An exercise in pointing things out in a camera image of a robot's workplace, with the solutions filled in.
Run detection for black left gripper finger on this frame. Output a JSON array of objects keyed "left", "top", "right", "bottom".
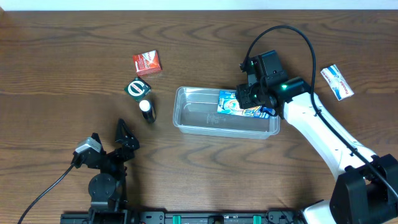
[
  {"left": 91, "top": 133, "right": 104, "bottom": 152},
  {"left": 115, "top": 118, "right": 140, "bottom": 151}
]

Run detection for blue cooling patch box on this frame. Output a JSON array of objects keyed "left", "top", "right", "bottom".
[{"left": 217, "top": 90, "right": 275, "bottom": 119}]

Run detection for white Panadol box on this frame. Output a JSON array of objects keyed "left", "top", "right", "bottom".
[{"left": 320, "top": 64, "right": 354, "bottom": 101}]

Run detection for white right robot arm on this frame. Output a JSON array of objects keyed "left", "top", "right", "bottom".
[{"left": 236, "top": 74, "right": 397, "bottom": 223}]

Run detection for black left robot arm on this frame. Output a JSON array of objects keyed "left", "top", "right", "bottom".
[{"left": 88, "top": 119, "right": 139, "bottom": 224}]

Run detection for clear plastic container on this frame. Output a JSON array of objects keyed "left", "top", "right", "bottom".
[{"left": 173, "top": 86, "right": 280, "bottom": 139}]

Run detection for dark bottle white cap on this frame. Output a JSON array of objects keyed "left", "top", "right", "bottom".
[{"left": 139, "top": 100, "right": 156, "bottom": 123}]

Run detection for green Zam-Buk box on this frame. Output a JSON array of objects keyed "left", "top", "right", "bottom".
[{"left": 124, "top": 77, "right": 151, "bottom": 102}]

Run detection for red medicine box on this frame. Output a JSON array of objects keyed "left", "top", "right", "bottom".
[{"left": 132, "top": 50, "right": 162, "bottom": 77}]

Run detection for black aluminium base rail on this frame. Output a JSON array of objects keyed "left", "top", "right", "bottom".
[{"left": 60, "top": 210, "right": 306, "bottom": 224}]

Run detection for black left camera cable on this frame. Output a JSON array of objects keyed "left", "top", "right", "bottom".
[{"left": 17, "top": 163, "right": 76, "bottom": 224}]

